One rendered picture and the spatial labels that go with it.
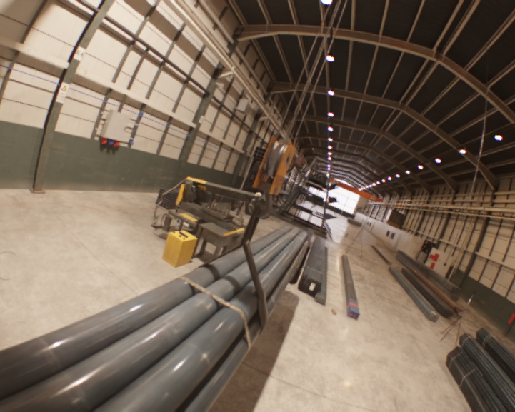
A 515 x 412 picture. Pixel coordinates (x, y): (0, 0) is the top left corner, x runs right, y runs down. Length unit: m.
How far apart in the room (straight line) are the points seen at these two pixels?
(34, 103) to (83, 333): 5.93
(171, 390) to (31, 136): 6.09
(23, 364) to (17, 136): 5.77
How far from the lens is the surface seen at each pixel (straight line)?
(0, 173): 6.44
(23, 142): 6.38
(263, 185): 1.32
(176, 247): 4.33
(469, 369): 5.51
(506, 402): 4.90
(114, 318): 0.97
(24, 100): 6.39
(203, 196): 6.53
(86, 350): 0.89
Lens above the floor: 2.12
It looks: 7 degrees down
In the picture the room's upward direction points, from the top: 21 degrees clockwise
